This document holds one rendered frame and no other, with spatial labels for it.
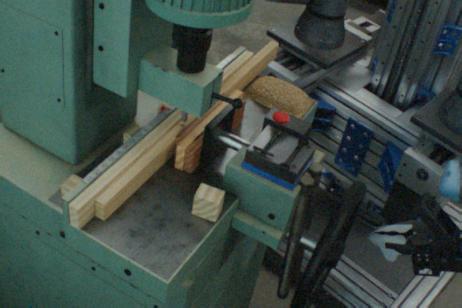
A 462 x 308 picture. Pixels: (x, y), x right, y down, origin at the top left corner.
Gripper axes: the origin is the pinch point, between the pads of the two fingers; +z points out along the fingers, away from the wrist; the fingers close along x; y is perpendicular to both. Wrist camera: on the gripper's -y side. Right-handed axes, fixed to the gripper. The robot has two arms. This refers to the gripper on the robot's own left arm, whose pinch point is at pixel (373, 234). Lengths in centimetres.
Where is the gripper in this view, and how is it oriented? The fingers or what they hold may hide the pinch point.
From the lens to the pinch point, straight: 121.8
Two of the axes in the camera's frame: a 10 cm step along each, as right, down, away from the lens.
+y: 3.1, 8.7, 3.9
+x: 4.9, -5.0, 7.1
